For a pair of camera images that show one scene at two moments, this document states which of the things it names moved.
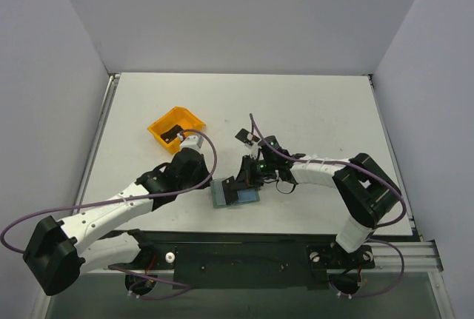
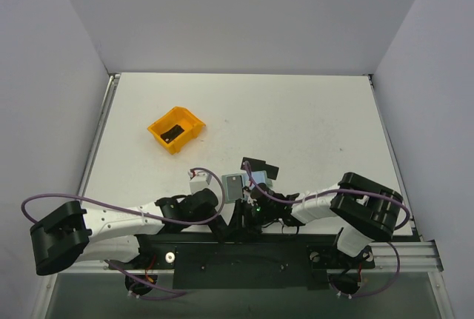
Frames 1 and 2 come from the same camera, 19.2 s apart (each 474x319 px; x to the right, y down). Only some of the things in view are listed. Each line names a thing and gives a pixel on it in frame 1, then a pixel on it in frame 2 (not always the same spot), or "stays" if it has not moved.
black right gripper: (232, 186) -> (248, 223)
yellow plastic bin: (178, 115) stays
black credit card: (171, 133) stays
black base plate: (244, 260) stays
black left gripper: (171, 133) -> (221, 226)
